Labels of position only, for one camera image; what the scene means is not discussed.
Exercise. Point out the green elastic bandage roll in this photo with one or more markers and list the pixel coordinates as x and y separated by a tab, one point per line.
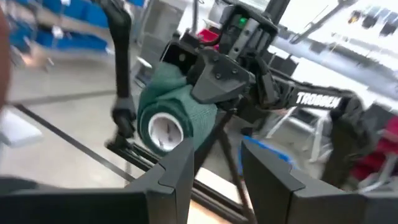
177	99

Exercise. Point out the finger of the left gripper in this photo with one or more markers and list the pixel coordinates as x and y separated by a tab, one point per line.
220	81
178	56

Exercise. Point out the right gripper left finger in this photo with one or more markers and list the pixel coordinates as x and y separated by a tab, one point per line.
93	208

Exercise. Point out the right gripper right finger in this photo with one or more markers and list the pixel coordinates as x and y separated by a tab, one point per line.
311	208

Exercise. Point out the black aluminium table frame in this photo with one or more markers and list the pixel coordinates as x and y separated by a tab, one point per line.
121	46

